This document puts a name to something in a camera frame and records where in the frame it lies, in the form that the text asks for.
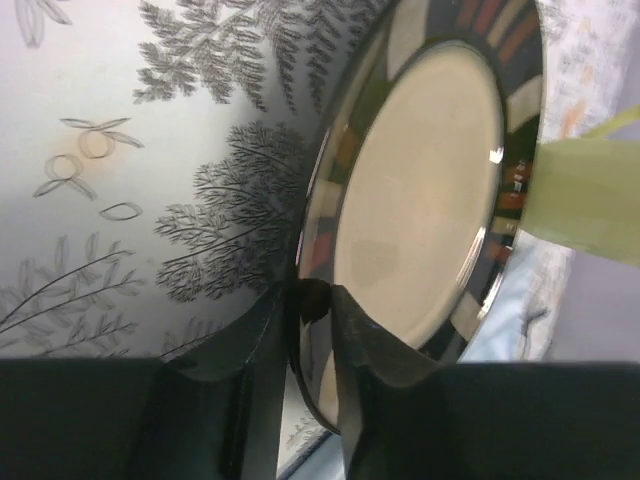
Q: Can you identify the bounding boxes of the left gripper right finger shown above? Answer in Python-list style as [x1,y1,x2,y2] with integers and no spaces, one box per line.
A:
[331,286,639,479]

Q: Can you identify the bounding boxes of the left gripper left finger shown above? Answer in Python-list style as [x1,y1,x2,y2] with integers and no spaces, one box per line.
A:
[1,286,286,479]

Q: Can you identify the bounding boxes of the light blue cloth napkin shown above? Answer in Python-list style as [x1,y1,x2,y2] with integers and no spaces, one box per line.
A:
[278,233,574,479]

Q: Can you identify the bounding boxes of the dark rimmed dinner plate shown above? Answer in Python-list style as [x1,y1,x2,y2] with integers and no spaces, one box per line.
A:
[287,0,549,435]

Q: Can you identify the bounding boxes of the floral tablecloth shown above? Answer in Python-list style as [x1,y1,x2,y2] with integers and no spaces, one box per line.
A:
[0,0,640,361]

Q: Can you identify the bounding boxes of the light green mug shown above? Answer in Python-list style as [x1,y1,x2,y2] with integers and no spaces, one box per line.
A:
[520,106,639,266]

